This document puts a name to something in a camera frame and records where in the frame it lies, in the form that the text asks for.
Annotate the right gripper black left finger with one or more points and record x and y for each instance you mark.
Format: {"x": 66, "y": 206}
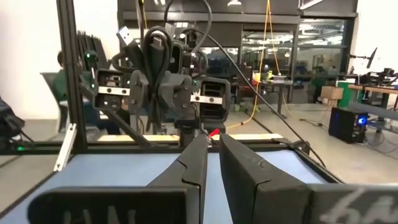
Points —
{"x": 174, "y": 202}

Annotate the dark table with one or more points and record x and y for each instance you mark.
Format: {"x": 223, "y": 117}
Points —
{"x": 276, "y": 82}

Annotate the silver metal bracket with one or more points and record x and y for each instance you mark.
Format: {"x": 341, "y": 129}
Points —
{"x": 65, "y": 146}

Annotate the black frame base rail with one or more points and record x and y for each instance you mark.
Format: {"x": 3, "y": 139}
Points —
{"x": 109, "y": 148}

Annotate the brown cardboard box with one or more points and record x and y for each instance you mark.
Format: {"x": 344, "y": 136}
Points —
{"x": 332, "y": 92}

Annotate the light wooden board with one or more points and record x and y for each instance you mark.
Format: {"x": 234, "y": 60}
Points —
{"x": 248, "y": 137}

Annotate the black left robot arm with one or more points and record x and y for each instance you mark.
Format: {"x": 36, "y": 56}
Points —
{"x": 188, "y": 130}

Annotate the black computer tower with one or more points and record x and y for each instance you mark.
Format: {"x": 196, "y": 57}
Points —
{"x": 345, "y": 124}

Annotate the wooden top workbench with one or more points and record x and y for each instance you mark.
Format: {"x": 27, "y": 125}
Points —
{"x": 379, "y": 89}

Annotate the small red tag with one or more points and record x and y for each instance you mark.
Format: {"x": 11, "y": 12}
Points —
{"x": 214, "y": 133}

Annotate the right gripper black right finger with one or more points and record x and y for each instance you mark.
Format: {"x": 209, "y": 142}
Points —
{"x": 264, "y": 199}

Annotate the person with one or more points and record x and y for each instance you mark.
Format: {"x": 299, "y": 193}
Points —
{"x": 60, "y": 84}

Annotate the green bin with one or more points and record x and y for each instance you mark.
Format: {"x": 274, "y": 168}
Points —
{"x": 349, "y": 93}

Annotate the black leaning panels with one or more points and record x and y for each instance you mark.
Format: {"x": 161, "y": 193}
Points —
{"x": 96, "y": 49}

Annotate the black aluminium frame post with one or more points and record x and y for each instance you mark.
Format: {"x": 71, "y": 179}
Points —
{"x": 70, "y": 77}

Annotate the black diagonal frame brace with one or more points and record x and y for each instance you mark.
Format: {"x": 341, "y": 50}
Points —
{"x": 124, "y": 127}

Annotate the black robot arm on workbench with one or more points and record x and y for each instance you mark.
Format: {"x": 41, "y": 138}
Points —
{"x": 384, "y": 76}

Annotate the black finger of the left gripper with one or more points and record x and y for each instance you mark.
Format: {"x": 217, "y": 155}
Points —
{"x": 177, "y": 93}
{"x": 136, "y": 93}

